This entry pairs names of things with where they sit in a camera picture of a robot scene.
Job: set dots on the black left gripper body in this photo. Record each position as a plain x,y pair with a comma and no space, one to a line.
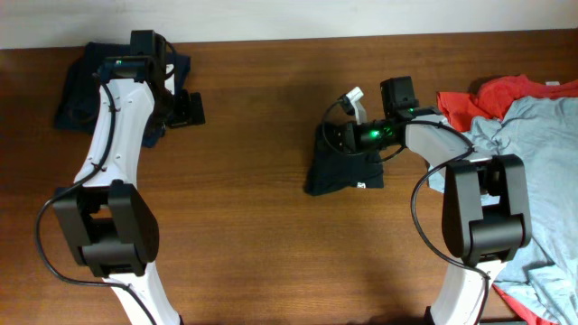
184,112

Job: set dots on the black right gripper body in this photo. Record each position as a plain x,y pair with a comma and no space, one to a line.
351,133

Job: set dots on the dark green t-shirt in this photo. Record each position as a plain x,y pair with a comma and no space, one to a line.
331,171

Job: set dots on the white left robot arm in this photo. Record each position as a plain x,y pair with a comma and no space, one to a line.
105,221

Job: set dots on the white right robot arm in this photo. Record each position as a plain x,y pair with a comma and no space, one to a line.
485,214

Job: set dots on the folded navy blue garment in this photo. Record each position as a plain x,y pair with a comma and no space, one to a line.
78,109

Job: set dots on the red garment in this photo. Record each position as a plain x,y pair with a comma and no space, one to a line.
495,97

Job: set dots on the light blue-grey t-shirt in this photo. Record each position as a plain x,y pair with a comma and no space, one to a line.
542,277

